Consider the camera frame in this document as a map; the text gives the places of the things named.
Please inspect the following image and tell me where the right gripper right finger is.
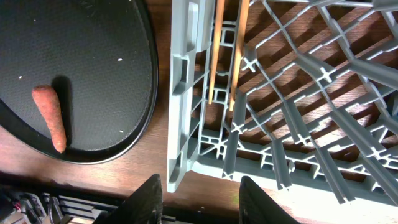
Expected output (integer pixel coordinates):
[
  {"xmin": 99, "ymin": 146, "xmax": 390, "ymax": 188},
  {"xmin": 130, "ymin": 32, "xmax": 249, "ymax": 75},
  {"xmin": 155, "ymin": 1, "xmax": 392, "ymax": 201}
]
[{"xmin": 239, "ymin": 176, "xmax": 298, "ymax": 224}]

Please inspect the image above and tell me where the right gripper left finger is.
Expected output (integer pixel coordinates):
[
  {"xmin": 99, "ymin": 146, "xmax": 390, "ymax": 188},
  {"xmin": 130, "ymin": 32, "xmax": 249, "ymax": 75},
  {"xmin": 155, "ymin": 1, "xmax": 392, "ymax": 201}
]
[{"xmin": 93, "ymin": 174, "xmax": 163, "ymax": 224}]

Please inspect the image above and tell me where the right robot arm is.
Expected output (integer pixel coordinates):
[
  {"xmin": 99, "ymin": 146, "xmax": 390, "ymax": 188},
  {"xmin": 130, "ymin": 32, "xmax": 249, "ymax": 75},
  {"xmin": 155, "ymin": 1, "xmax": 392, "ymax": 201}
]
[{"xmin": 1, "ymin": 174, "xmax": 296, "ymax": 224}]

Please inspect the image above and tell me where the grey dishwasher rack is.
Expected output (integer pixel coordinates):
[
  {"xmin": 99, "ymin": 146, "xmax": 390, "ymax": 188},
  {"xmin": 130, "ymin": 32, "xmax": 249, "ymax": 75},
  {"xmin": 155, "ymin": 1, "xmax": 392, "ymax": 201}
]
[{"xmin": 167, "ymin": 1, "xmax": 397, "ymax": 205}]

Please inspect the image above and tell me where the orange carrot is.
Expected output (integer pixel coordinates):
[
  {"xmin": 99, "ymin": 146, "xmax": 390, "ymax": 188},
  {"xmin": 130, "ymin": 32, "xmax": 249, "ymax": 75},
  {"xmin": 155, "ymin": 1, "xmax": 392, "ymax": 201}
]
[{"xmin": 32, "ymin": 85, "xmax": 67, "ymax": 153}]

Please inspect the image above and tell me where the round black tray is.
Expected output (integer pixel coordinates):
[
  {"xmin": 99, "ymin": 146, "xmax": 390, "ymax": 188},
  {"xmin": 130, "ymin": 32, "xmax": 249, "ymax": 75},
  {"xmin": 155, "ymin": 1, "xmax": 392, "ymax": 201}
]
[{"xmin": 1, "ymin": 1, "xmax": 159, "ymax": 164}]

